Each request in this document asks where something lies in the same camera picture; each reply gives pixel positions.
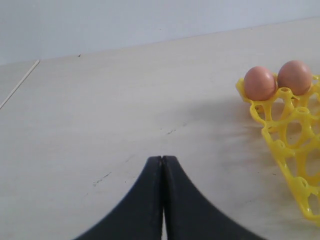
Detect brown egg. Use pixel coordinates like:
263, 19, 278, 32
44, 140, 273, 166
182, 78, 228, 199
244, 66, 276, 101
277, 60, 313, 96

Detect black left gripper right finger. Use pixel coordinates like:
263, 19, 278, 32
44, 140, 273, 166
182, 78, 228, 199
162, 156, 262, 240

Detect yellow plastic egg tray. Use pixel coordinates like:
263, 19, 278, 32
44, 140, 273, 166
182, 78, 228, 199
235, 75, 320, 225

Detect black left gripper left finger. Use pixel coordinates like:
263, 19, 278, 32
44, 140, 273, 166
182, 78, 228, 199
77, 156, 163, 240

